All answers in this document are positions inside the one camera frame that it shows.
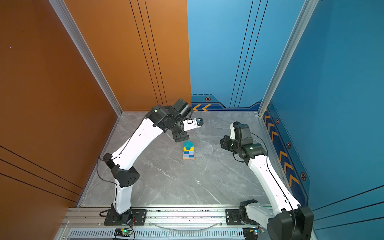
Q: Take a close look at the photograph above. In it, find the teal wood block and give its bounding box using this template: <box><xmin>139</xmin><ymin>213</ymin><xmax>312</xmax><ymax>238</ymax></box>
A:
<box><xmin>183</xmin><ymin>141</ymin><xmax>194</xmax><ymax>148</ymax></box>

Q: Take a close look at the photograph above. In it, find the natural wood block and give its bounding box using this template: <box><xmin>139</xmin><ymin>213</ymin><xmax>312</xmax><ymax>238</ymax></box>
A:
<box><xmin>183</xmin><ymin>156</ymin><xmax>195</xmax><ymax>160</ymax></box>

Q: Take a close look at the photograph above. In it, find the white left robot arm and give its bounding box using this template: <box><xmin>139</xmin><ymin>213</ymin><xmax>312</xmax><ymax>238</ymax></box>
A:
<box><xmin>101</xmin><ymin>99</ymin><xmax>204</xmax><ymax>225</ymax></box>

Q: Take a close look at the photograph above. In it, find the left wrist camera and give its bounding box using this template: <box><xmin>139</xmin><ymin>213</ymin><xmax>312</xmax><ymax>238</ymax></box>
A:
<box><xmin>183</xmin><ymin>118</ymin><xmax>204</xmax><ymax>132</ymax></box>

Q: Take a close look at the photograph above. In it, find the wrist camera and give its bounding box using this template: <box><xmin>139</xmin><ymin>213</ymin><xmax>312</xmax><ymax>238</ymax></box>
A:
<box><xmin>230</xmin><ymin>122</ymin><xmax>251</xmax><ymax>140</ymax></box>
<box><xmin>183</xmin><ymin>118</ymin><xmax>204</xmax><ymax>132</ymax></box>

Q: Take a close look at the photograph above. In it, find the aluminium corner post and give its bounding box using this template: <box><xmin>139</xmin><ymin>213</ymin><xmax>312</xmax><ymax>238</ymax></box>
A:
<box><xmin>49</xmin><ymin>0</ymin><xmax>123</xmax><ymax>117</ymax></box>
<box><xmin>258</xmin><ymin>0</ymin><xmax>319</xmax><ymax>117</ymax></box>

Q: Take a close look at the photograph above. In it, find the left circuit board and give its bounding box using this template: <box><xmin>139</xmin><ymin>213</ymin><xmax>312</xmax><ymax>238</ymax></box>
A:
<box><xmin>114</xmin><ymin>228</ymin><xmax>135</xmax><ymax>238</ymax></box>

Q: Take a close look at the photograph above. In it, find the circuit board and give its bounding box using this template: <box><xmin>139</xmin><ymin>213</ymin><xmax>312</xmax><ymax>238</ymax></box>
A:
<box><xmin>114</xmin><ymin>228</ymin><xmax>135</xmax><ymax>238</ymax></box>
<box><xmin>250</xmin><ymin>227</ymin><xmax>265</xmax><ymax>235</ymax></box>

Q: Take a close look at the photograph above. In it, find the aluminium corner post left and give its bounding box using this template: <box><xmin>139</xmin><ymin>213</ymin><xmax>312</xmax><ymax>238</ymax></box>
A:
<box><xmin>49</xmin><ymin>0</ymin><xmax>123</xmax><ymax>117</ymax></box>

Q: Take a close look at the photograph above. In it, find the aluminium corner post right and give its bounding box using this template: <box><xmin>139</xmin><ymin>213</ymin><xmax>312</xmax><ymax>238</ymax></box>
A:
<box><xmin>258</xmin><ymin>0</ymin><xmax>319</xmax><ymax>117</ymax></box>

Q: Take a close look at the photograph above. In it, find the right circuit board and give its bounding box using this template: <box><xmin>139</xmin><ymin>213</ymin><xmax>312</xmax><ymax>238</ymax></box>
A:
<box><xmin>250</xmin><ymin>227</ymin><xmax>265</xmax><ymax>235</ymax></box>

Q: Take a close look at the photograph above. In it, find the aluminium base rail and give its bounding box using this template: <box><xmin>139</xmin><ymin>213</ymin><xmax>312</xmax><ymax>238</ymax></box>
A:
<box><xmin>55</xmin><ymin>205</ymin><xmax>270</xmax><ymax>240</ymax></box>

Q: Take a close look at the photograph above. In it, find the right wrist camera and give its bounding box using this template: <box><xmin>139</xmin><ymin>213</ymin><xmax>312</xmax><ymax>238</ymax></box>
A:
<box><xmin>230</xmin><ymin>122</ymin><xmax>251</xmax><ymax>140</ymax></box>

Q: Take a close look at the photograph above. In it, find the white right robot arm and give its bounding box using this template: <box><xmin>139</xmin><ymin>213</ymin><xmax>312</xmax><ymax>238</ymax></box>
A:
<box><xmin>220</xmin><ymin>136</ymin><xmax>314</xmax><ymax>240</ymax></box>

